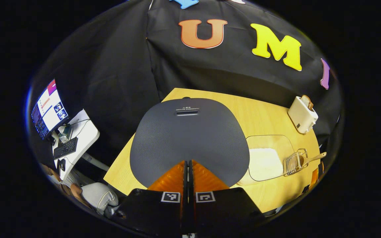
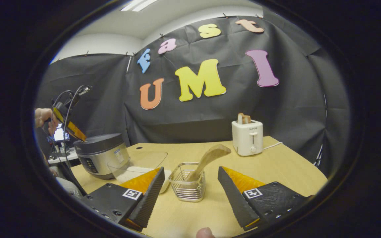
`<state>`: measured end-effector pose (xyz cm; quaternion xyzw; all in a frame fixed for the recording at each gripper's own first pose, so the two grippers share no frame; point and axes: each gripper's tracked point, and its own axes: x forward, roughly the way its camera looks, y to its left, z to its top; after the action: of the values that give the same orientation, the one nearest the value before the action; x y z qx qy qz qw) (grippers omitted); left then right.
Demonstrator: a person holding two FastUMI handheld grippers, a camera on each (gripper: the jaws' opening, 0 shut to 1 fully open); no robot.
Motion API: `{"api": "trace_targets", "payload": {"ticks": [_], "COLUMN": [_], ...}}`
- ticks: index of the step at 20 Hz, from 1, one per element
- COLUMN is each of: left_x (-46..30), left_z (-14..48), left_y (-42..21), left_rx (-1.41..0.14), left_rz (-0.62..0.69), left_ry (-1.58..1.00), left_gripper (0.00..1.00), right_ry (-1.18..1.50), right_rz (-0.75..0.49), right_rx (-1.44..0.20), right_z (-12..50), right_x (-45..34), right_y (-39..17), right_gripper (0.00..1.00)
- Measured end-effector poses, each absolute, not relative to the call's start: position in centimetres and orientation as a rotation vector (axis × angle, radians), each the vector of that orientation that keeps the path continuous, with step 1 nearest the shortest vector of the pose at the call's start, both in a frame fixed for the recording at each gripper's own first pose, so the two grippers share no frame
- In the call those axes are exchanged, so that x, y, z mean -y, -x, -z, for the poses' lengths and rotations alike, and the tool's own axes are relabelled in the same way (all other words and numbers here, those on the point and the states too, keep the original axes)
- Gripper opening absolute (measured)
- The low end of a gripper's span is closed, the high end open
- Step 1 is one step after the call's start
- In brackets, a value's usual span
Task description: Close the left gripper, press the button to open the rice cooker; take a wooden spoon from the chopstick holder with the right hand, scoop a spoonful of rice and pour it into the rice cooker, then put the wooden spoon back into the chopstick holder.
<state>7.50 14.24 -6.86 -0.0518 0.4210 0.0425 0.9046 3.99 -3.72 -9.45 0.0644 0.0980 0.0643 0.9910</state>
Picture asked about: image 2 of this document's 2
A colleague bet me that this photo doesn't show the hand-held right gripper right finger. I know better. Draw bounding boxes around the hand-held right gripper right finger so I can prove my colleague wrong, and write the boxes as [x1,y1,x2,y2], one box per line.
[218,166,313,231]

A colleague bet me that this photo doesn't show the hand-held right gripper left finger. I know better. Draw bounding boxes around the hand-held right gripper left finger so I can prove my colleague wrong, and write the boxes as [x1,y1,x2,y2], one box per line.
[80,167,165,232]

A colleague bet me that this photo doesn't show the silver black rice cooker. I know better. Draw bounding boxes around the silver black rice cooker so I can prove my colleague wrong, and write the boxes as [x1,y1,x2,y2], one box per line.
[73,133,131,180]

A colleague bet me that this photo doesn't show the clear plastic rice container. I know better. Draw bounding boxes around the clear plastic rice container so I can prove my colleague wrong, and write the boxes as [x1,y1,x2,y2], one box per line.
[107,151,172,194]

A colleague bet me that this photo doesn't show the wire chopstick holder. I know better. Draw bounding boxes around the wire chopstick holder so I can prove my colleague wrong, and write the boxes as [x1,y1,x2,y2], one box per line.
[168,162,207,202]

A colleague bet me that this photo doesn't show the wooden spoon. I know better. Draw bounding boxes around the wooden spoon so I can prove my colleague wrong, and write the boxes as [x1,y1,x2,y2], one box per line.
[185,144,232,182]

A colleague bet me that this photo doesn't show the computer monitor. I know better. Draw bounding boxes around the computer monitor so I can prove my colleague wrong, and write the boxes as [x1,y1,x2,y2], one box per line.
[52,124,70,142]

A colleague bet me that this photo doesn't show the white side table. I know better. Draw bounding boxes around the white side table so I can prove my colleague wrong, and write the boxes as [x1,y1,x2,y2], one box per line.
[47,147,78,166]

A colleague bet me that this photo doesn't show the person's light trousers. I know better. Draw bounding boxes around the person's light trousers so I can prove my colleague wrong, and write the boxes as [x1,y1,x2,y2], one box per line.
[50,167,82,197]

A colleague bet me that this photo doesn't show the white toaster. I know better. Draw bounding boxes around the white toaster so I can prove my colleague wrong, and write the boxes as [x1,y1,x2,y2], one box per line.
[232,120,264,157]

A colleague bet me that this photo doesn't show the black backdrop cloth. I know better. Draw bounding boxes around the black backdrop cloth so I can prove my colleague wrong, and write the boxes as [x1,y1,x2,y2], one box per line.
[35,8,351,172]

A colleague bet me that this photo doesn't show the ceiling light panel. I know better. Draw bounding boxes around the ceiling light panel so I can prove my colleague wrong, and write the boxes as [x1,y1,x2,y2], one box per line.
[121,0,158,12]

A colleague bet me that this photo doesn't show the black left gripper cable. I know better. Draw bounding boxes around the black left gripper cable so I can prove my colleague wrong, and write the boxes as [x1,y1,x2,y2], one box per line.
[51,85,93,166]

